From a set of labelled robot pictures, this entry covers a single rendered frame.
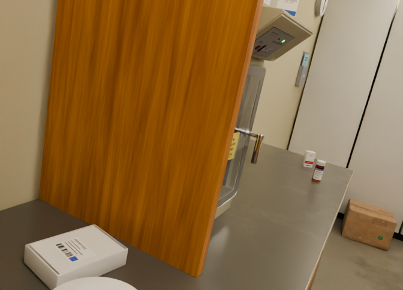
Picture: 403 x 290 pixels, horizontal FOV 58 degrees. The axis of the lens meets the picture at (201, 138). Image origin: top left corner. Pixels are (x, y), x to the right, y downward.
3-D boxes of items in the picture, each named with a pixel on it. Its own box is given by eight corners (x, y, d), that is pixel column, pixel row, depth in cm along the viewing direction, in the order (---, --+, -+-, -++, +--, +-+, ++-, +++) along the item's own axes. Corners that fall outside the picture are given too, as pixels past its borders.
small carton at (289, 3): (273, 18, 89) (279, -8, 87) (272, 20, 93) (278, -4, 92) (294, 21, 88) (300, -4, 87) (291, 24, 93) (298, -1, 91)
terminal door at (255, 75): (186, 227, 88) (220, 60, 78) (234, 194, 114) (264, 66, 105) (189, 228, 87) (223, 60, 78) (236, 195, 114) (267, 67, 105)
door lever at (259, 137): (241, 158, 108) (238, 160, 106) (248, 127, 106) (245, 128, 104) (258, 164, 106) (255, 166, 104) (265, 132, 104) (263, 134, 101)
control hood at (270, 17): (219, 50, 77) (229, 0, 74) (265, 60, 105) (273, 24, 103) (271, 60, 72) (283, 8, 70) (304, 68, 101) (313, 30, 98)
